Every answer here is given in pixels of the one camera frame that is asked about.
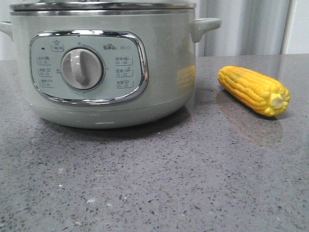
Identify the white pleated curtain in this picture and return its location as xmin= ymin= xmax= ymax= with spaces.
xmin=0 ymin=0 xmax=309 ymax=61

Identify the glass pot lid steel rim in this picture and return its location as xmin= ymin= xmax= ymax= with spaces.
xmin=9 ymin=0 xmax=196 ymax=11

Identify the yellow corn cob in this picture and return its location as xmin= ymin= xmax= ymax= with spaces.
xmin=218 ymin=66 xmax=291 ymax=117

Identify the pale green electric cooking pot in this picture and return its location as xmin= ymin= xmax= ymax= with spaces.
xmin=0 ymin=9 xmax=221 ymax=129

